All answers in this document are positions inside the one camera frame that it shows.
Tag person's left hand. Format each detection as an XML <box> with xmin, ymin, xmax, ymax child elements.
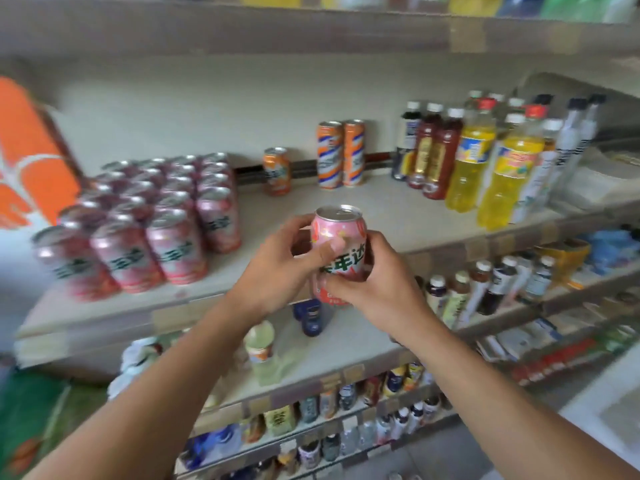
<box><xmin>229</xmin><ymin>214</ymin><xmax>349</xmax><ymax>321</ymax></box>

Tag person's right hand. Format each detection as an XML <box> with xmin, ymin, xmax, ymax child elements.
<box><xmin>319</xmin><ymin>230</ymin><xmax>433</xmax><ymax>341</ymax></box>

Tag pink can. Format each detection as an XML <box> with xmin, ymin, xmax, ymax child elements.
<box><xmin>311</xmin><ymin>204</ymin><xmax>369</xmax><ymax>307</ymax></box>

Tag row of red cans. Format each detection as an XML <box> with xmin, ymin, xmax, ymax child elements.
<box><xmin>31</xmin><ymin>152</ymin><xmax>243</xmax><ymax>301</ymax></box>

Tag small orange can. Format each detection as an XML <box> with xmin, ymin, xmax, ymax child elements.
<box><xmin>262</xmin><ymin>147</ymin><xmax>293</xmax><ymax>197</ymax></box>

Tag person's left forearm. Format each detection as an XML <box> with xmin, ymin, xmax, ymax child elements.
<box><xmin>22</xmin><ymin>299</ymin><xmax>261</xmax><ymax>480</ymax></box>

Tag person's right forearm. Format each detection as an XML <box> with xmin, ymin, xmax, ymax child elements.
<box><xmin>399</xmin><ymin>314</ymin><xmax>640</xmax><ymax>480</ymax></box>

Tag tall orange striped can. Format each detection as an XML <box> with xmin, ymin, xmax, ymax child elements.
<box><xmin>316</xmin><ymin>120</ymin><xmax>345</xmax><ymax>189</ymax></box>
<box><xmin>342</xmin><ymin>119</ymin><xmax>367</xmax><ymax>187</ymax></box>

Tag dark blue round bottle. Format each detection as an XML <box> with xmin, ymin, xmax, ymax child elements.
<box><xmin>293</xmin><ymin>299</ymin><xmax>326</xmax><ymax>338</ymax></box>

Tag pale green drink bottle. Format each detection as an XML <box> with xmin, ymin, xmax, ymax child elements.
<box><xmin>243</xmin><ymin>320</ymin><xmax>281</xmax><ymax>385</ymax></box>

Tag group of capped tea bottles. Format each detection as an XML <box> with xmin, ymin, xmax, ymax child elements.
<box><xmin>415</xmin><ymin>252</ymin><xmax>557</xmax><ymax>329</ymax></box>

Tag rows of small bottles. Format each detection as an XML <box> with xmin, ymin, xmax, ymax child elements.
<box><xmin>179</xmin><ymin>362</ymin><xmax>446</xmax><ymax>480</ymax></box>

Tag row of tall drink bottles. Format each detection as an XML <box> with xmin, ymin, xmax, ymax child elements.
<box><xmin>391</xmin><ymin>89</ymin><xmax>609</xmax><ymax>231</ymax></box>

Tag cluster of white milk bottles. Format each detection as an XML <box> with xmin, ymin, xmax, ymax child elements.
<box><xmin>107</xmin><ymin>337</ymin><xmax>163</xmax><ymax>398</ymax></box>

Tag yellow goods box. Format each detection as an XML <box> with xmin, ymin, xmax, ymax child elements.
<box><xmin>535</xmin><ymin>238</ymin><xmax>592</xmax><ymax>283</ymax></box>

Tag blue goods packets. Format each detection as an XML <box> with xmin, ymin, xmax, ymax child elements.
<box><xmin>582</xmin><ymin>229</ymin><xmax>640</xmax><ymax>273</ymax></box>

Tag stack of folded paper bags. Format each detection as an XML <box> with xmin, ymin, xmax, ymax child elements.
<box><xmin>555</xmin><ymin>147</ymin><xmax>640</xmax><ymax>213</ymax></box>

